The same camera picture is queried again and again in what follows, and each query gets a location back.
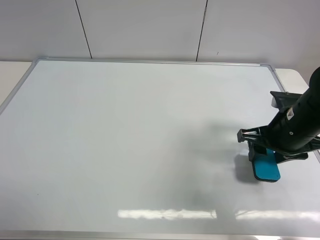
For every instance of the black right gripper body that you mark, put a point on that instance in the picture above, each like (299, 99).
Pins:
(258, 136)

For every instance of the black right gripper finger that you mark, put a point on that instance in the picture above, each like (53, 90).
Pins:
(282, 157)
(255, 151)

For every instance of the blue whiteboard eraser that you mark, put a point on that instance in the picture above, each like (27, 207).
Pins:
(265, 168)

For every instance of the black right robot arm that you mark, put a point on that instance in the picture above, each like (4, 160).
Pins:
(295, 129)

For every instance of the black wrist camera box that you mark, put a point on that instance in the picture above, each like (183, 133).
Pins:
(283, 100)

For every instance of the white whiteboard with aluminium frame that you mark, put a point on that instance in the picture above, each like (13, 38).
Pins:
(138, 150)

